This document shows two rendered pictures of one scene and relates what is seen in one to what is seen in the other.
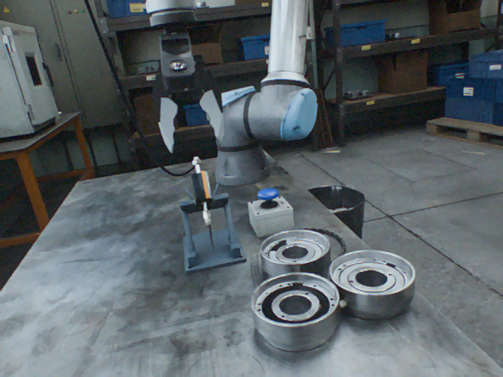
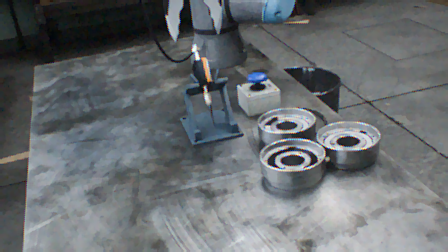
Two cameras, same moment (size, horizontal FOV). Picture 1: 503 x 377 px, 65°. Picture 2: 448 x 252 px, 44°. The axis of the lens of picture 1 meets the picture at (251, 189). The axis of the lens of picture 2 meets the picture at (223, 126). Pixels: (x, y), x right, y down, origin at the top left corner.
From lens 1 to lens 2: 0.42 m
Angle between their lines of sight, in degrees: 7
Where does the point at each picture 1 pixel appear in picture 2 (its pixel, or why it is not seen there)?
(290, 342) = (291, 183)
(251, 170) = (230, 53)
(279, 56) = not seen: outside the picture
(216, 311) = (228, 170)
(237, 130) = not seen: hidden behind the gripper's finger
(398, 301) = (367, 154)
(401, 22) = not seen: outside the picture
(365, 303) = (344, 157)
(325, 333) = (315, 176)
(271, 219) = (261, 100)
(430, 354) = (387, 187)
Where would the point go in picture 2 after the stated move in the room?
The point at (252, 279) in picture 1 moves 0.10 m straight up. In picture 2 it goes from (252, 148) to (247, 98)
